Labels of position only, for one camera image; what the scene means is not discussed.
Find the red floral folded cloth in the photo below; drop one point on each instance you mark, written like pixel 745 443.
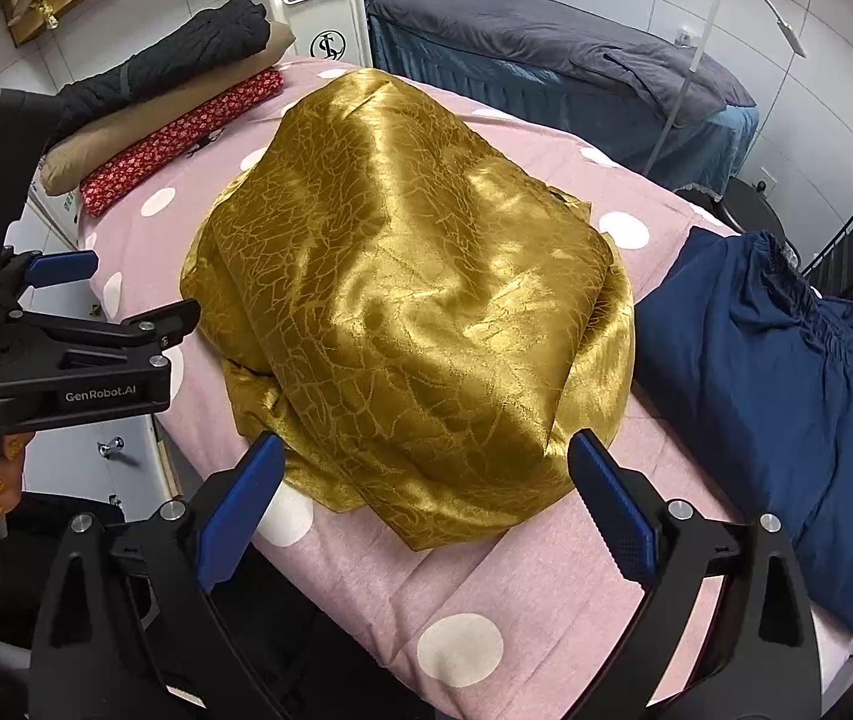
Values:
pixel 109 183

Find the grey covered massage bed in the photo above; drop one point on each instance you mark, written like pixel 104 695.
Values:
pixel 649 105

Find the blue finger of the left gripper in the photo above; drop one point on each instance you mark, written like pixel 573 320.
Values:
pixel 166 326
pixel 36 270

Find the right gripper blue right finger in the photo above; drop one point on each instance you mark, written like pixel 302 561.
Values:
pixel 668 555

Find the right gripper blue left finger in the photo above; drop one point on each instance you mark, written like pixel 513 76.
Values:
pixel 187 547

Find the tan folded garment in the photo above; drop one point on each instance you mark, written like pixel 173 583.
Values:
pixel 70 162

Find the navy blue folded garment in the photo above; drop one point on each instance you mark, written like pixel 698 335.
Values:
pixel 753 370

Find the gold satin fur-lined coat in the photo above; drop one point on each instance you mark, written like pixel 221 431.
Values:
pixel 422 323

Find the pink polka dot bedsheet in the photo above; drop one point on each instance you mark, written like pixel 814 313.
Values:
pixel 505 627

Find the black folded garment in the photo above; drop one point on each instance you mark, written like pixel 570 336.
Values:
pixel 213 38

